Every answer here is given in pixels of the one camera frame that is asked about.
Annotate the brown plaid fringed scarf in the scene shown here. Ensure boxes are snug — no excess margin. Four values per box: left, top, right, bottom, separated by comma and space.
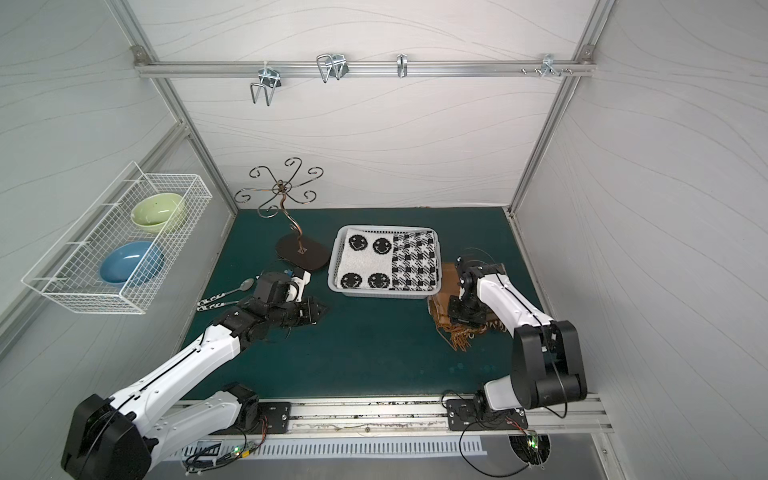
427, 263, 507, 352

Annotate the black white smiley scarf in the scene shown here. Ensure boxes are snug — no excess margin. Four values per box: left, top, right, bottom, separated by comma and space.
335, 227, 439, 294

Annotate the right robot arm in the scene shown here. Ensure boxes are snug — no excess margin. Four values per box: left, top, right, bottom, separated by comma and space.
447, 257, 588, 419

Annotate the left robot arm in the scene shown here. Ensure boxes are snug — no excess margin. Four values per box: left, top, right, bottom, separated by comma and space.
61, 269, 327, 479

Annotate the white plastic basket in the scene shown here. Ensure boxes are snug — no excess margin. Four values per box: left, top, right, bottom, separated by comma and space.
326, 224, 443, 300

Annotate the metal jewelry tree stand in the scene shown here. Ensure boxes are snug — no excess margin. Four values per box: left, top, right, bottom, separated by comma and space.
234, 157, 331, 272

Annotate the green table mat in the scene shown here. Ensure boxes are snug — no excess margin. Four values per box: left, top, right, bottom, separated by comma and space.
189, 207, 537, 400

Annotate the white vent strip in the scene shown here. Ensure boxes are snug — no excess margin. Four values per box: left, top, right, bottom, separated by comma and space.
133, 436, 488, 462

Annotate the green ceramic bowl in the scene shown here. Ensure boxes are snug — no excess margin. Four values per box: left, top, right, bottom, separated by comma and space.
130, 193, 187, 234

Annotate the blue ceramic bowl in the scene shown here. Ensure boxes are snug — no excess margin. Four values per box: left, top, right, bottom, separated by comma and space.
99, 241, 165, 287

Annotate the double metal hook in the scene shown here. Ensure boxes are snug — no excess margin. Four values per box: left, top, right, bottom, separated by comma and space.
249, 63, 282, 106

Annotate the small metal hook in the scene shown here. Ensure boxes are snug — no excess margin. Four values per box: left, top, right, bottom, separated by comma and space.
396, 54, 408, 79

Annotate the right metal hook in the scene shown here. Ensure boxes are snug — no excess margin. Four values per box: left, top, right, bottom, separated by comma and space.
520, 54, 573, 78

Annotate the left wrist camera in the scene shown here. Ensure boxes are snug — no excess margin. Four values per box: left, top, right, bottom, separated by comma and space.
286, 271, 311, 302

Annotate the patterned handle spoon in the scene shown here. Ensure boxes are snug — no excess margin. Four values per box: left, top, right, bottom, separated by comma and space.
197, 277, 256, 305

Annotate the patterned handle fork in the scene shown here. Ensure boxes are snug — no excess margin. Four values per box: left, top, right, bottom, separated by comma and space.
196, 299, 237, 312

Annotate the black cable right base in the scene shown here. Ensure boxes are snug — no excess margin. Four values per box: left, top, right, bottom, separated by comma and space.
458, 419, 532, 478

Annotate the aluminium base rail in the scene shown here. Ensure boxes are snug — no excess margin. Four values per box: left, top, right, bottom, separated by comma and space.
119, 392, 614, 444

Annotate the white wire wall basket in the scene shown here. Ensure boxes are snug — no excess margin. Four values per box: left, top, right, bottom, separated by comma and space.
22, 163, 212, 315

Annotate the cable bundle left base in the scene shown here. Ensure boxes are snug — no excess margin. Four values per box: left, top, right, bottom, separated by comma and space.
182, 415, 269, 475

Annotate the aluminium top rail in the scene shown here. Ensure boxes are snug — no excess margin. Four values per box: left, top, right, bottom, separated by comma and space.
135, 59, 597, 80

